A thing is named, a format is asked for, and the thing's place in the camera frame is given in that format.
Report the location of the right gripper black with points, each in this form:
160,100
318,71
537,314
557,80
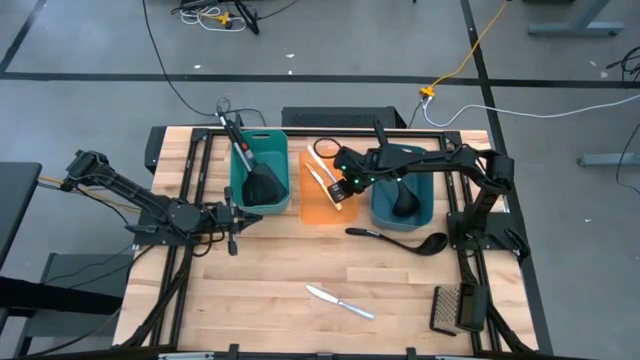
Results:
357,161

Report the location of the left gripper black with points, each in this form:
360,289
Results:
227,220

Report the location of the silver table knife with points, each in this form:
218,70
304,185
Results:
320,292
320,162

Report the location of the blue plastic bin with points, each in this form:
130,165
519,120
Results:
385,215

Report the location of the large black ladle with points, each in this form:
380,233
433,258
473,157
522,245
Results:
406,202

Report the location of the solid black spatula red mark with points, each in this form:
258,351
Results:
245,147

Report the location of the small black ladle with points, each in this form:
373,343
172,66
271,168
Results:
434,245

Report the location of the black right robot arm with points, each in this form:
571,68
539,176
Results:
430,159

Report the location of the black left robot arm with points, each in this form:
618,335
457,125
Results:
135,195

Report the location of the orange translucent plastic bin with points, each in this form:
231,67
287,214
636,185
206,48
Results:
315,210

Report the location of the black computer case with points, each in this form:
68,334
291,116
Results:
340,117

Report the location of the green plastic bin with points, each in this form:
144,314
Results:
272,150

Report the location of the grey metal cart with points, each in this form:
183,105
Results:
75,265

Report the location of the black beam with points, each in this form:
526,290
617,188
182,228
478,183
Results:
50,297

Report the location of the black side table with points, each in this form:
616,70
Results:
15,200

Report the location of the grey desk foot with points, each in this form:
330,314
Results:
575,27
610,159

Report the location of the black aluminium rig frame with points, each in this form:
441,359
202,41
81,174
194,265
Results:
300,133

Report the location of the silver metal bracket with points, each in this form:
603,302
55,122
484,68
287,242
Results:
185,356

